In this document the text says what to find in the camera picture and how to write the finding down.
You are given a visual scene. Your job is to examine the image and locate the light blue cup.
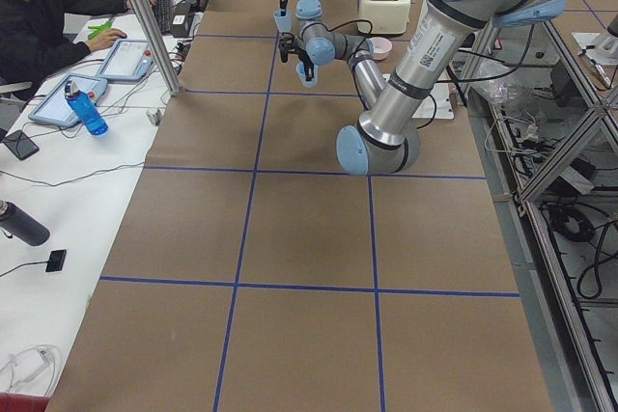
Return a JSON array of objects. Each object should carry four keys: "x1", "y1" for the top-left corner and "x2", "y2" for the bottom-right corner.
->
[
  {"x1": 273, "y1": 10, "x2": 293, "y2": 33},
  {"x1": 295, "y1": 62, "x2": 319, "y2": 88}
]

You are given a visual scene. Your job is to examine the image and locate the pink bowl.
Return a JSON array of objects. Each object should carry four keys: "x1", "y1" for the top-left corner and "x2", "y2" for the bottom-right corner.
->
[{"x1": 369, "y1": 37, "x2": 393, "y2": 61}]

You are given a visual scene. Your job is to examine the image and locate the cream toaster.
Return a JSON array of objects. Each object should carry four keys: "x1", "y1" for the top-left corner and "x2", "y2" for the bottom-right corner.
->
[{"x1": 357, "y1": 0, "x2": 411, "y2": 36}]

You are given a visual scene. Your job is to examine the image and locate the black keyboard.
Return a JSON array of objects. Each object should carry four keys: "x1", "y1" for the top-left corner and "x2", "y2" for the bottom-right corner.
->
[{"x1": 152, "y1": 0, "x2": 173, "y2": 34}]

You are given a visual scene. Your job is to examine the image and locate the teach pendant far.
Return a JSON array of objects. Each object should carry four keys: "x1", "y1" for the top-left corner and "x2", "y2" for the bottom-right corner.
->
[{"x1": 97, "y1": 39, "x2": 154, "y2": 82}]

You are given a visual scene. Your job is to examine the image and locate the teach pendant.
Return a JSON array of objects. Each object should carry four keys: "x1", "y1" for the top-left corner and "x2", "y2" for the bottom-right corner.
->
[
  {"x1": 27, "y1": 72, "x2": 109, "y2": 129},
  {"x1": 97, "y1": 39, "x2": 154, "y2": 82}
]

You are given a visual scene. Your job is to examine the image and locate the blue water bottle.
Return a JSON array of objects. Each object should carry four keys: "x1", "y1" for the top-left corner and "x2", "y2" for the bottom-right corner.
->
[{"x1": 64, "y1": 79, "x2": 108, "y2": 136}]

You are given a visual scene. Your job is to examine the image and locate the person in black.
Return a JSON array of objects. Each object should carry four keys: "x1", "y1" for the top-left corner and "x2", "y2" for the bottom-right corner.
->
[{"x1": 1, "y1": 0, "x2": 132, "y2": 101}]

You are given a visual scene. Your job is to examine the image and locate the teach pendant near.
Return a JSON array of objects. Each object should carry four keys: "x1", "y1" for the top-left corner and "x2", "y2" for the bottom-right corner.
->
[{"x1": 27, "y1": 72, "x2": 109, "y2": 129}]

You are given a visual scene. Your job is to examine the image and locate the black smartphone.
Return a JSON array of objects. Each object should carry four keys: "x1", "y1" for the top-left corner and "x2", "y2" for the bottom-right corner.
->
[{"x1": 2, "y1": 130, "x2": 40, "y2": 160}]

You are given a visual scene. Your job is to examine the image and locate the black thermos bottle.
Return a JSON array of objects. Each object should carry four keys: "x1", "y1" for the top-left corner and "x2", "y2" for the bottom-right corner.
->
[{"x1": 1, "y1": 201, "x2": 50, "y2": 246}]

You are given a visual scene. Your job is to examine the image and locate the safety glasses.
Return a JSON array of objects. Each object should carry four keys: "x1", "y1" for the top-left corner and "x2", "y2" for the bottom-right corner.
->
[{"x1": 1, "y1": 344, "x2": 63, "y2": 398}]

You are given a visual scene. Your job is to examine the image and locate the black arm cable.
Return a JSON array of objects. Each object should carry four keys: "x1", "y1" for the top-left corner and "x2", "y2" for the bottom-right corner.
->
[{"x1": 279, "y1": 18, "x2": 376, "y2": 66}]

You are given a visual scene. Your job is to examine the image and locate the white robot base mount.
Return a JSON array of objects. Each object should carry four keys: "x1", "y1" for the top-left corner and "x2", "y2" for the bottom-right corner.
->
[{"x1": 412, "y1": 83, "x2": 455, "y2": 120}]

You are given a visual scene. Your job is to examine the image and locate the aluminium frame post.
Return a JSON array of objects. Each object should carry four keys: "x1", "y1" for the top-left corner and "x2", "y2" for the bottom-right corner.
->
[{"x1": 129, "y1": 0, "x2": 181, "y2": 96}]

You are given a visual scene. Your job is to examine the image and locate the aluminium side frame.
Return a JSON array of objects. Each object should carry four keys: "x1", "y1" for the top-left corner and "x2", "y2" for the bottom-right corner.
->
[{"x1": 463, "y1": 11, "x2": 617, "y2": 411}]

